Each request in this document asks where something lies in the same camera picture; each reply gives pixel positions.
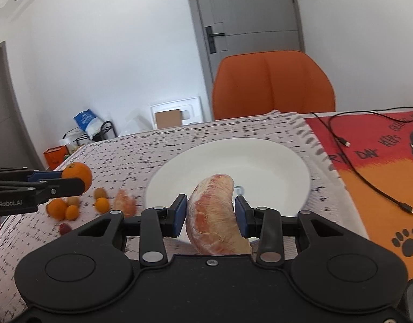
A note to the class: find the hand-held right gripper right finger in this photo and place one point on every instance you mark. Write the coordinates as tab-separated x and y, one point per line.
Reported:
240	216

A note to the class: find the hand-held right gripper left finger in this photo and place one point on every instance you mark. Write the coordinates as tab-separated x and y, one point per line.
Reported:
180	216

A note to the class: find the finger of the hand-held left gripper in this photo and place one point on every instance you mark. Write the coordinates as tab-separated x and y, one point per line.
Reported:
65	186
45	176

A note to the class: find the large orange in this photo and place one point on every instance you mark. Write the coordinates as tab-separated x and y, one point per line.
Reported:
78	173

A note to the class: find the small orange kumquat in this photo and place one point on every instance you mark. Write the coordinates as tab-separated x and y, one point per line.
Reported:
102	204
56	208
72	212

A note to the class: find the long peeled pomelo segment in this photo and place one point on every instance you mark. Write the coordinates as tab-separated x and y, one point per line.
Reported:
210	215

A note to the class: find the brown longan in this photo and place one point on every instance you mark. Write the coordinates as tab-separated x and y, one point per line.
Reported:
99	193
73	200

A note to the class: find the small red fruit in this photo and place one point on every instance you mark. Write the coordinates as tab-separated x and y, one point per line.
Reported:
65	228

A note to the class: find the white round plate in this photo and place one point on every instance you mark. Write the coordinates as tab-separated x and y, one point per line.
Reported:
243	161

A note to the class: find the short peeled pomelo segment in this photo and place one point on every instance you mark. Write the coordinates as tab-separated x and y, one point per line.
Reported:
125	203

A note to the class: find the orange box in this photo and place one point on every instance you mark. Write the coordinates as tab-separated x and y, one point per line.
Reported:
55	157

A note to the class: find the white plastic container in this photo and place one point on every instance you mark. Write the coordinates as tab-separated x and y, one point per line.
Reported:
70	139

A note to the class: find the blue and white bag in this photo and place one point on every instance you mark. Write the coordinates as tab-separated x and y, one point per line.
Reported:
87	119

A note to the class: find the grey side door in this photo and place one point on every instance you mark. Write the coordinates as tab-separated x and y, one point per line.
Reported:
1	101

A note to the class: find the brown cardboard box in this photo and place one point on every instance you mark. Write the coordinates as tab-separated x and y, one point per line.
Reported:
167	118

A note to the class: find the white foam packaging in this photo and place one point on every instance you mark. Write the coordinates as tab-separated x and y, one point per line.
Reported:
191	106

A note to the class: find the orange chair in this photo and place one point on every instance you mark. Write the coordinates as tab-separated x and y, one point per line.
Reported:
273	84

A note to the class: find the orange printed mat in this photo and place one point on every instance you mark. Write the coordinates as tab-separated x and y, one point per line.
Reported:
378	181

